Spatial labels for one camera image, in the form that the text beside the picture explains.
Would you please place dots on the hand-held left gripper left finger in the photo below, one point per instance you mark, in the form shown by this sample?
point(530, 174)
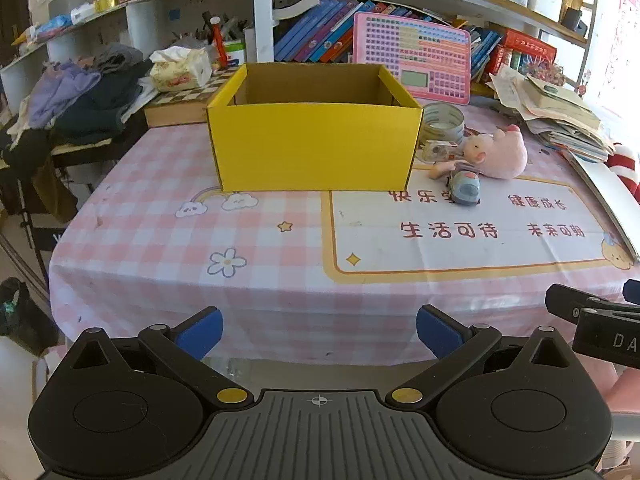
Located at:
point(200, 332)

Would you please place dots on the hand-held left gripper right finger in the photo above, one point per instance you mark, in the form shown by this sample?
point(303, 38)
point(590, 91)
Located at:
point(440, 332)

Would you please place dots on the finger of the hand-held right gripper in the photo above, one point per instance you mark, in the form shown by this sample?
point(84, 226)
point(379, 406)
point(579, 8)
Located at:
point(565, 300)
point(610, 335)

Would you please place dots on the pink plush pig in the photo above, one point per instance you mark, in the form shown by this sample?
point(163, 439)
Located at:
point(500, 155)

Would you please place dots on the yellow cardboard box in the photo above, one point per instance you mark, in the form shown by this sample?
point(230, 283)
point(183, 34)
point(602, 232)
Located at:
point(310, 150)

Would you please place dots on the green white container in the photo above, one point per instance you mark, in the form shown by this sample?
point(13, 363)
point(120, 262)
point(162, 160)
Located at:
point(235, 55)

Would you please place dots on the white board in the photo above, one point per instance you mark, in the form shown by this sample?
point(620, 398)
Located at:
point(605, 195)

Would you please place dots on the grey blue toy car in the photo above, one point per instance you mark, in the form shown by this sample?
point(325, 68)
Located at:
point(465, 190)

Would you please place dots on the red white striped cloth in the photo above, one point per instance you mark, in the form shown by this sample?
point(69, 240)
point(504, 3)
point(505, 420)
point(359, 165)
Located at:
point(625, 165)

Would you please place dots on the small white grey box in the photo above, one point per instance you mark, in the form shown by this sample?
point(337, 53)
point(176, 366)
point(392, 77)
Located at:
point(439, 151)

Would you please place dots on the black bag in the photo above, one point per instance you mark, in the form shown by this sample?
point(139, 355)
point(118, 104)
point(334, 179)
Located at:
point(20, 310)

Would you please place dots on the stack of papers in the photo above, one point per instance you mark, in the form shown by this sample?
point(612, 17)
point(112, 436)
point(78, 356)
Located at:
point(550, 105)

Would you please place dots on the grey tape roll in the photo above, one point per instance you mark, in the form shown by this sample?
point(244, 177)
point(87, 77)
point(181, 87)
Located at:
point(450, 132)

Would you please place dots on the wooden chessboard box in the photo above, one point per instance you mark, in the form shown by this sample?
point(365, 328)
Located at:
point(185, 97)

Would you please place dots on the red box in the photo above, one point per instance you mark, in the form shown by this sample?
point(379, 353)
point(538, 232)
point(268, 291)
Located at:
point(530, 47)

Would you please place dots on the pile of clothes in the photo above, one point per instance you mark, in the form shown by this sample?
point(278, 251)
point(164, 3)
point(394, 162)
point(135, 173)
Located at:
point(85, 105)

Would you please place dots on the floral tissue pack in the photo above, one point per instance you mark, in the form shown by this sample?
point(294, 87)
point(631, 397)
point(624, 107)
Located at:
point(180, 72)

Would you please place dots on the red orange toy stick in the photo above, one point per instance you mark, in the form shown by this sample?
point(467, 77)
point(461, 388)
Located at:
point(220, 47)

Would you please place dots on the pink toy tablet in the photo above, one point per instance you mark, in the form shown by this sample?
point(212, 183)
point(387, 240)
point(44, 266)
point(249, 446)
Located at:
point(390, 45)

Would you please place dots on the row of colourful books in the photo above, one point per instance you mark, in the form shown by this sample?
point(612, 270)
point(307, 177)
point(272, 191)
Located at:
point(310, 35)

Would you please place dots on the white shelf unit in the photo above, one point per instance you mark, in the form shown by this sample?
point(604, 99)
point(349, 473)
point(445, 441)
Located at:
point(262, 10)

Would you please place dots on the wall poster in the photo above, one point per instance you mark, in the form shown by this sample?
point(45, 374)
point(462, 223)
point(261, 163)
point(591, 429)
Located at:
point(625, 50)

